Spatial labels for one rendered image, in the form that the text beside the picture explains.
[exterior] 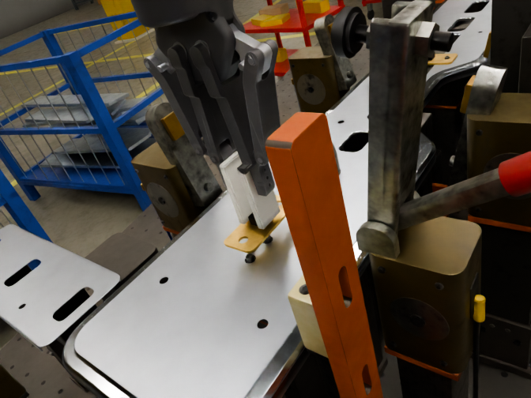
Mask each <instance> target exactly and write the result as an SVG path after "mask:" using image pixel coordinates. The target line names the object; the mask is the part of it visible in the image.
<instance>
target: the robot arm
mask: <svg viewBox="0 0 531 398"><path fill-rule="evenodd" d="M131 3H132V5H133V8H134V10H135V13H136V14H137V18H138V20H139V22H140V23H141V24H142V25H144V26H145V27H149V28H155V33H156V44H157V46H158V48H157V49H156V51H155V52H154V53H153V54H151V55H150V56H148V57H146V58H144V64H145V67H146V68H147V70H148V71H149V72H150V73H151V74H152V75H153V77H154V78H155V79H156V81H157V82H158V83H159V85H160V87H161V88H162V90H163V92H164V94H165V96H166V98H167V100H168V102H169V103H170V105H171V108H172V110H173V111H174V113H175V115H176V117H177V119H178V120H179V123H180V125H181V127H182V128H183V130H184V132H185V134H186V136H187V138H188V140H189V141H190V143H191V145H192V147H193V149H194V151H195V152H196V153H197V154H198V155H199V156H203V155H205V154H206V155H207V156H209V158H210V159H211V161H212V162H213V163H215V164H216V165H217V167H218V170H219V172H220V175H221V178H222V181H223V184H224V185H225V187H226V188H227V189H228V192H229V195H230V197H231V199H232V204H233V205H234V208H235V212H236V214H237V216H238V219H239V222H240V223H242V224H245V223H246V222H247V221H248V220H249V219H248V216H249V215H250V214H251V213H253V214H254V218H255V220H256V223H257V225H258V228H260V229H265V228H266V226H267V225H268V224H269V223H270V222H271V221H272V220H273V219H274V218H275V217H276V216H277V214H278V213H279V212H280V209H279V206H278V203H277V199H276V196H275V193H274V191H273V189H274V188H275V182H274V179H273V176H272V172H271V170H270V167H269V159H268V156H267V154H266V147H265V144H266V140H267V138H268V137H269V136H270V135H271V134H272V133H274V132H275V131H276V130H277V129H278V128H279V127H281V122H280V115H279V108H278V102H277V89H276V81H275V75H274V68H275V64H276V60H277V53H278V46H277V44H276V42H275V41H273V40H272V39H268V40H266V41H265V42H263V43H260V42H259V41H257V40H256V39H253V38H252V37H250V36H248V35H246V32H245V28H244V27H243V24H242V22H241V21H240V20H239V18H238V17H237V15H236V14H235V10H234V8H233V0H131ZM240 59H241V60H240ZM201 137H203V139H201ZM235 150H237V151H236V152H234V151H235ZM233 152H234V153H233Z"/></svg>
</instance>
